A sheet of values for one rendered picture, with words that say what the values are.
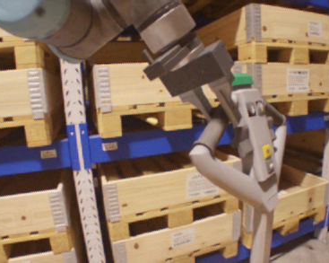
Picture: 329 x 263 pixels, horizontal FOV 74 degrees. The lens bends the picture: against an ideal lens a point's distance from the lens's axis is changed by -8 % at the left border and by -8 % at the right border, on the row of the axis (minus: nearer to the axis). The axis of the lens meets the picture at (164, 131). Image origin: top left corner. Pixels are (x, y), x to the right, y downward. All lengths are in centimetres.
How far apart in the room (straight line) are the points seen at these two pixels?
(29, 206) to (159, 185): 64
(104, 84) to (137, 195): 57
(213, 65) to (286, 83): 128
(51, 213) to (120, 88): 68
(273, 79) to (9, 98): 142
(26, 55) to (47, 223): 78
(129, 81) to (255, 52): 76
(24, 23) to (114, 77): 88
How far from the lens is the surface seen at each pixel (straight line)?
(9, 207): 130
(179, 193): 133
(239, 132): 48
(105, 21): 41
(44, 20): 29
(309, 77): 182
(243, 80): 56
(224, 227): 160
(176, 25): 40
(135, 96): 116
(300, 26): 179
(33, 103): 114
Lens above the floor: 141
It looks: 11 degrees down
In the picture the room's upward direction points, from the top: 3 degrees counter-clockwise
